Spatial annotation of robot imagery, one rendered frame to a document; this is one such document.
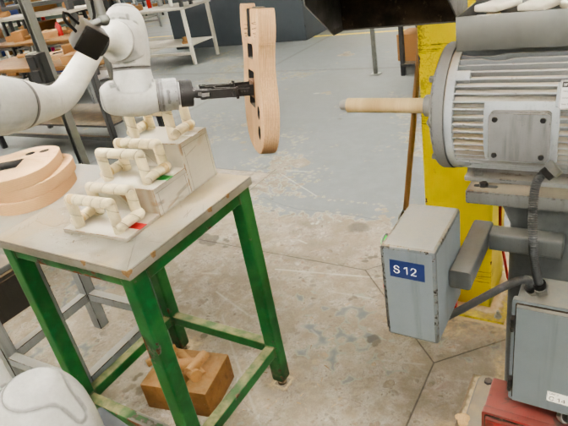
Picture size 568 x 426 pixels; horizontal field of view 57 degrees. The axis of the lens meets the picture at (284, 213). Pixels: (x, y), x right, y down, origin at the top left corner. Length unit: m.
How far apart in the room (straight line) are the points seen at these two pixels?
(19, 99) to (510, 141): 0.88
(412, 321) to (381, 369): 1.28
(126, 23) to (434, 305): 1.03
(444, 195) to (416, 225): 1.30
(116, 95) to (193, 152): 0.35
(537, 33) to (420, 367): 1.56
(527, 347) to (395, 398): 1.07
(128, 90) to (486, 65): 0.91
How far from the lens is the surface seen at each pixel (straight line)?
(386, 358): 2.32
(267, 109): 1.40
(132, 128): 1.83
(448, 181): 2.24
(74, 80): 1.28
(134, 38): 1.48
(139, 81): 1.50
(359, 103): 1.21
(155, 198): 1.61
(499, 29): 1.03
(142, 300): 1.48
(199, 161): 1.76
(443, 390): 2.20
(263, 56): 1.41
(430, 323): 0.99
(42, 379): 1.11
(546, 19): 1.01
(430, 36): 2.07
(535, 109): 1.01
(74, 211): 1.68
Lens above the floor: 1.62
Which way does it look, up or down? 27 degrees down
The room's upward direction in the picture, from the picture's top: 11 degrees counter-clockwise
